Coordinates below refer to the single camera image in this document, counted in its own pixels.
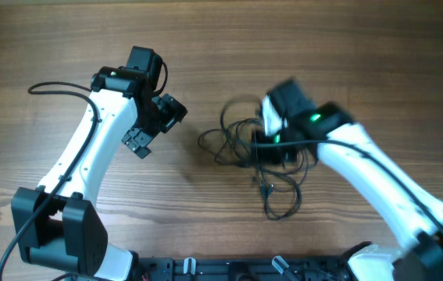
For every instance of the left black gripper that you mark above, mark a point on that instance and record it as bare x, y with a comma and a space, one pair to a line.
139, 141

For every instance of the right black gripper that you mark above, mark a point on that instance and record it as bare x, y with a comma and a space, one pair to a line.
267, 148

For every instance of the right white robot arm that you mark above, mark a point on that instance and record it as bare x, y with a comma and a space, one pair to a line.
291, 121

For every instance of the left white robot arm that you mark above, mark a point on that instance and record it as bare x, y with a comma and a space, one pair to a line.
56, 223

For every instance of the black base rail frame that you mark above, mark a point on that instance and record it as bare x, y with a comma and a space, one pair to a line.
319, 268

